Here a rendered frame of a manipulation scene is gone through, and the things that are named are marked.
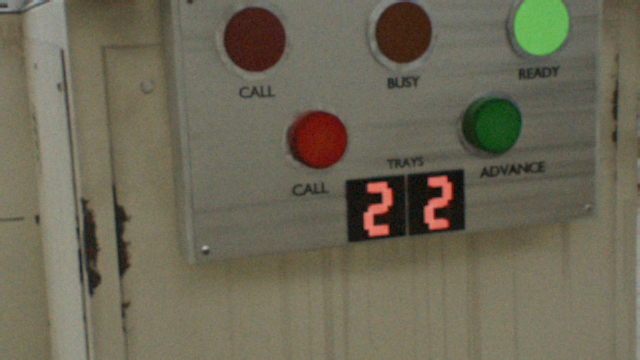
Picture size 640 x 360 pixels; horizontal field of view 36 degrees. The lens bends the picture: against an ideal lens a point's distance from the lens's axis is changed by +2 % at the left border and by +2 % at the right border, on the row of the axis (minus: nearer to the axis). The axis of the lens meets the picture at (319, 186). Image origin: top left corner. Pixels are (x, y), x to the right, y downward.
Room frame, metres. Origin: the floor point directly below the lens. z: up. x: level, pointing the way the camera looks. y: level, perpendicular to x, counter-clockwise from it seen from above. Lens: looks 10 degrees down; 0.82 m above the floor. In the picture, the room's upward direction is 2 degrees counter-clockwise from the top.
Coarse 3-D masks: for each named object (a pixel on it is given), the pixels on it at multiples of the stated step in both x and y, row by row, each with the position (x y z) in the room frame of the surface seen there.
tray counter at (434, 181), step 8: (432, 184) 0.52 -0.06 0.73; (440, 184) 0.52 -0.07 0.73; (448, 184) 0.52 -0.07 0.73; (424, 192) 0.52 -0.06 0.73; (432, 192) 0.52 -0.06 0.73; (448, 192) 0.52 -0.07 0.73; (424, 200) 0.52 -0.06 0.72; (432, 200) 0.52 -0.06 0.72; (440, 200) 0.52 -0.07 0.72; (424, 208) 0.52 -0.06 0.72; (432, 208) 0.52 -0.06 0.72; (448, 208) 0.52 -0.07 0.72; (432, 216) 0.52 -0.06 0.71; (448, 216) 0.52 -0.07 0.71; (432, 224) 0.52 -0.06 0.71; (440, 224) 0.52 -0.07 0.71
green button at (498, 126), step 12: (480, 108) 0.52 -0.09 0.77; (492, 108) 0.52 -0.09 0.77; (504, 108) 0.52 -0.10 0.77; (516, 108) 0.53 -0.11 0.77; (468, 120) 0.52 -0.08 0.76; (480, 120) 0.52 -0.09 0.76; (492, 120) 0.52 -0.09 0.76; (504, 120) 0.52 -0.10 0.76; (516, 120) 0.53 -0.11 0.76; (468, 132) 0.52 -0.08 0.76; (480, 132) 0.52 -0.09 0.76; (492, 132) 0.52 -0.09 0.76; (504, 132) 0.52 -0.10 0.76; (516, 132) 0.53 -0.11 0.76; (480, 144) 0.52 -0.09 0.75; (492, 144) 0.52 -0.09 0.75; (504, 144) 0.52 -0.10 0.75
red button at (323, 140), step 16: (320, 112) 0.49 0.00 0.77; (304, 128) 0.49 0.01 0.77; (320, 128) 0.49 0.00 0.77; (336, 128) 0.49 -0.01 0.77; (304, 144) 0.49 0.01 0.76; (320, 144) 0.49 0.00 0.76; (336, 144) 0.49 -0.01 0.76; (304, 160) 0.49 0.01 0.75; (320, 160) 0.49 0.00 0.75; (336, 160) 0.50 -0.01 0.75
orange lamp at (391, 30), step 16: (384, 16) 0.51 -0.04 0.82; (400, 16) 0.51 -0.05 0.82; (416, 16) 0.52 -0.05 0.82; (384, 32) 0.51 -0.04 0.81; (400, 32) 0.51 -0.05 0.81; (416, 32) 0.52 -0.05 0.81; (432, 32) 0.52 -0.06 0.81; (384, 48) 0.51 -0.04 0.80; (400, 48) 0.51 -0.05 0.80; (416, 48) 0.52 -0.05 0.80
